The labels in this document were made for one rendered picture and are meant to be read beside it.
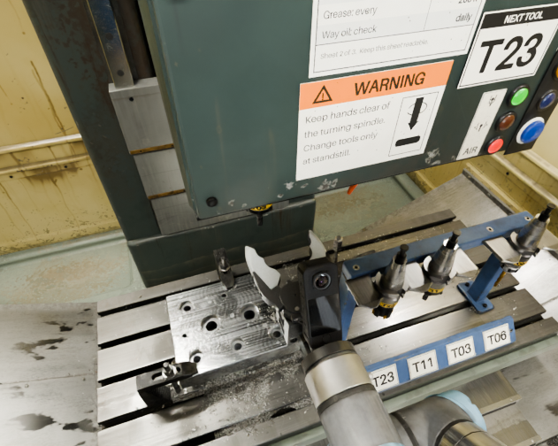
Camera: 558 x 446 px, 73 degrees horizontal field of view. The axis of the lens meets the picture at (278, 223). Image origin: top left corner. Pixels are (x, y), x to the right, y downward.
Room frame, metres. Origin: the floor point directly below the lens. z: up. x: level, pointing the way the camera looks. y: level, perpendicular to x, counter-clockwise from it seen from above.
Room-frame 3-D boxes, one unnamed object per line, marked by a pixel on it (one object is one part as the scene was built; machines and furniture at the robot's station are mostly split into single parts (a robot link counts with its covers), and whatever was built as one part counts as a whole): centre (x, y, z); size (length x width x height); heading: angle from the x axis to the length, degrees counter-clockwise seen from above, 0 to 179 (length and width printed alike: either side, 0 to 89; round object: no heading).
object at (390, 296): (0.43, -0.22, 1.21); 0.06 x 0.06 x 0.03
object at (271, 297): (0.30, 0.00, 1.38); 0.09 x 0.05 x 0.02; 43
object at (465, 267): (0.48, -0.38, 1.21); 0.07 x 0.05 x 0.01; 19
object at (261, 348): (0.49, 0.12, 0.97); 0.29 x 0.23 x 0.05; 109
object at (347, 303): (0.46, -0.15, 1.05); 0.10 x 0.05 x 0.30; 19
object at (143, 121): (0.93, 0.18, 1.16); 0.48 x 0.05 x 0.51; 109
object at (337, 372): (0.19, -0.08, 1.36); 0.08 x 0.05 x 0.08; 109
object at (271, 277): (0.34, 0.03, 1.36); 0.09 x 0.03 x 0.06; 43
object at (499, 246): (0.52, -0.48, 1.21); 0.07 x 0.05 x 0.01; 19
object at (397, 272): (0.43, -0.22, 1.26); 0.04 x 0.04 x 0.07
